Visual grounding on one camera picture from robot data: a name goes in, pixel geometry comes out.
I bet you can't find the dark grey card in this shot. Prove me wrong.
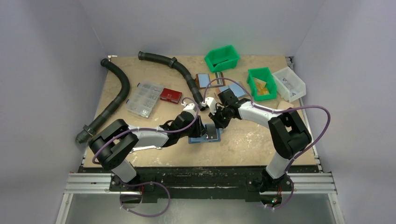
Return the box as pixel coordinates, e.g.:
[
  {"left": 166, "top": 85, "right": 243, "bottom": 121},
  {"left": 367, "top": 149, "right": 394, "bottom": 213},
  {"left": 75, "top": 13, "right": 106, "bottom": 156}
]
[{"left": 205, "top": 123, "right": 219, "bottom": 141}]

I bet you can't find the blue leather card holder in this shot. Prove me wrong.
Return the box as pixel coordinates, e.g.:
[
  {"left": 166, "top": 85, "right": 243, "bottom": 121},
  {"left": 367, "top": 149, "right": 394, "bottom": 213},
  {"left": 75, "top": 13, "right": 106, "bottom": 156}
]
[{"left": 188, "top": 123, "right": 224, "bottom": 144}]

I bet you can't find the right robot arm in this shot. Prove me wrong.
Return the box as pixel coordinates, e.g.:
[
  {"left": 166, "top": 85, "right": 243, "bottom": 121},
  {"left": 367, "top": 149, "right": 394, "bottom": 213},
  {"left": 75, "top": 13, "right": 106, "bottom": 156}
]
[{"left": 203, "top": 89, "right": 312, "bottom": 192}]

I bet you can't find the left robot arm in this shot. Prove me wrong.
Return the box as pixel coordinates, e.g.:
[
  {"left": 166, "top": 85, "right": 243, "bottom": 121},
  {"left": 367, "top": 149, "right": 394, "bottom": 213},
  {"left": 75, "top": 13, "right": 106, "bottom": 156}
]
[{"left": 88, "top": 112, "right": 206, "bottom": 184}]

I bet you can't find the pink open card holder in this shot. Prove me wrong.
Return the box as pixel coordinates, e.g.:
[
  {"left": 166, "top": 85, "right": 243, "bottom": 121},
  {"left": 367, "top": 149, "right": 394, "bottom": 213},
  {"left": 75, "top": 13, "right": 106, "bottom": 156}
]
[{"left": 217, "top": 83, "right": 248, "bottom": 98}]

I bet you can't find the red card case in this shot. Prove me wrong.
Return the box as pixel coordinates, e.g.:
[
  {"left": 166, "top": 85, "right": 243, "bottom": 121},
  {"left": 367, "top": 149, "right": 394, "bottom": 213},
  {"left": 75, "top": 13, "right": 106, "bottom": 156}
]
[{"left": 160, "top": 88, "right": 182, "bottom": 104}]

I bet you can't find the brown open card holder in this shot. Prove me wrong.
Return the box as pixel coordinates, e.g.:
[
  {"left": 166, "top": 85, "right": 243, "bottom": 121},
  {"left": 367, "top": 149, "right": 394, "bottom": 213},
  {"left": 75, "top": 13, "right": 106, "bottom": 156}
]
[{"left": 195, "top": 72, "right": 225, "bottom": 89}]

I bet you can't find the beige card holder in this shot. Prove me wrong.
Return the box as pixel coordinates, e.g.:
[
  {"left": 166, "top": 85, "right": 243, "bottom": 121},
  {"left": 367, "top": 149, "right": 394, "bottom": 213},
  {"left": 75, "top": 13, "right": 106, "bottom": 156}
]
[{"left": 277, "top": 101, "right": 294, "bottom": 111}]

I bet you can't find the clear plastic screw box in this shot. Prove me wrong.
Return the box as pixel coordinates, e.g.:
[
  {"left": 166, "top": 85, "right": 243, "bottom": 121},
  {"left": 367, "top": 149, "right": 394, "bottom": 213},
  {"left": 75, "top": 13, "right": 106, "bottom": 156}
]
[{"left": 126, "top": 81, "right": 164, "bottom": 118}]

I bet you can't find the green bin right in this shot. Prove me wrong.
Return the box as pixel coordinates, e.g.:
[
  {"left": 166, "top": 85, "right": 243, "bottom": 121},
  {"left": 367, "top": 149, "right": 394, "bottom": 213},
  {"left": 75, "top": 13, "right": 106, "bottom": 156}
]
[{"left": 247, "top": 67, "right": 277, "bottom": 101}]

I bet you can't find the green bin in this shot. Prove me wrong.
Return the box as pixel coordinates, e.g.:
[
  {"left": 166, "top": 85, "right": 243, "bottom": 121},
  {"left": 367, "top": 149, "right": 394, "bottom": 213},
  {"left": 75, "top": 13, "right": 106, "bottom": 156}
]
[
  {"left": 204, "top": 45, "right": 240, "bottom": 73},
  {"left": 247, "top": 67, "right": 277, "bottom": 101}
]

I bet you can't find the silver open-end wrench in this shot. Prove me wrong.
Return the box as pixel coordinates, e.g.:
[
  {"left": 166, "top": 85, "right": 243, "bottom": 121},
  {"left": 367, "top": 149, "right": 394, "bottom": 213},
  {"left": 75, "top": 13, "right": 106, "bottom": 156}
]
[{"left": 130, "top": 146, "right": 162, "bottom": 153}]

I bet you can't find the green bin rear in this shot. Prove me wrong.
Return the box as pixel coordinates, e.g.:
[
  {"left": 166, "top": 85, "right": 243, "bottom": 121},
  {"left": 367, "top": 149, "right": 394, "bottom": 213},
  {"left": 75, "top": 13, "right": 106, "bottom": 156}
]
[{"left": 204, "top": 45, "right": 240, "bottom": 73}]

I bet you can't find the white translucent bin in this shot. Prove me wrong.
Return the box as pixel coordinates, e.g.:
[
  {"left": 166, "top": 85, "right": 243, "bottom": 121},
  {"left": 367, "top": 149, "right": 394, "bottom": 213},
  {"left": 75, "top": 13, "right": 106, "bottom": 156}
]
[{"left": 272, "top": 67, "right": 306, "bottom": 103}]

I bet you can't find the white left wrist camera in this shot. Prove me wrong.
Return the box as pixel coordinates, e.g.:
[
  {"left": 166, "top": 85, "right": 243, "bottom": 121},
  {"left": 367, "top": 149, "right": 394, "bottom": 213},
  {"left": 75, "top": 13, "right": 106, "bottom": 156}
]
[{"left": 182, "top": 102, "right": 199, "bottom": 117}]

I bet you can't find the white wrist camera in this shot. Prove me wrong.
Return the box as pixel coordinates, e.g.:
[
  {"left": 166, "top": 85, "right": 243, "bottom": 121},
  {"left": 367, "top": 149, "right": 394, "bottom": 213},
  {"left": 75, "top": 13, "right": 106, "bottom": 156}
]
[
  {"left": 182, "top": 102, "right": 199, "bottom": 117},
  {"left": 201, "top": 97, "right": 217, "bottom": 114}
]

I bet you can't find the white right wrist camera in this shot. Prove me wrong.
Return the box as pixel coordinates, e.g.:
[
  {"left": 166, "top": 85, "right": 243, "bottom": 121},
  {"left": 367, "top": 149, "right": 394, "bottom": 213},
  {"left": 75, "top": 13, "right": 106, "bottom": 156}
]
[{"left": 201, "top": 97, "right": 217, "bottom": 114}]

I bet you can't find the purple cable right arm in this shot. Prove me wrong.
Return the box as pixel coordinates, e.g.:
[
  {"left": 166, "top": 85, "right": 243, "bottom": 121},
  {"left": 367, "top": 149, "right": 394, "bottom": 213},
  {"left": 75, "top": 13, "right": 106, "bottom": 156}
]
[{"left": 202, "top": 77, "right": 331, "bottom": 211}]

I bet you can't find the black corrugated hose centre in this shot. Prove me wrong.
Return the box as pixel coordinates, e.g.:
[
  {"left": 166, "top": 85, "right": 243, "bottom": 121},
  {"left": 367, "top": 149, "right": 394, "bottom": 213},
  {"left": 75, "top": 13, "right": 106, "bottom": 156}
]
[{"left": 138, "top": 51, "right": 208, "bottom": 111}]

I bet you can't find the black corrugated hose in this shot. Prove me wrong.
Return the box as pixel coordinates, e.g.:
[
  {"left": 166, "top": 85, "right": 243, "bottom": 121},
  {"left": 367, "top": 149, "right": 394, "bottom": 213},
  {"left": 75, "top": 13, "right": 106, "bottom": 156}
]
[
  {"left": 138, "top": 51, "right": 208, "bottom": 111},
  {"left": 75, "top": 58, "right": 131, "bottom": 145}
]

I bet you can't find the black table front rail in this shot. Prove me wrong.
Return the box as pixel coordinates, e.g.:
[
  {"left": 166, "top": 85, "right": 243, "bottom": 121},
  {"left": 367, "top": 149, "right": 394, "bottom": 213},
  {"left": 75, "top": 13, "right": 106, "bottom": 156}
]
[{"left": 77, "top": 165, "right": 319, "bottom": 203}]

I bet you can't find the black corrugated hose left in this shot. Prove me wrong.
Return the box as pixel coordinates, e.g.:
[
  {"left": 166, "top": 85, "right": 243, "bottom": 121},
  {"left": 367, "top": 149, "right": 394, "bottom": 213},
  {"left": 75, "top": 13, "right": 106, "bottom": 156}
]
[{"left": 75, "top": 58, "right": 131, "bottom": 145}]

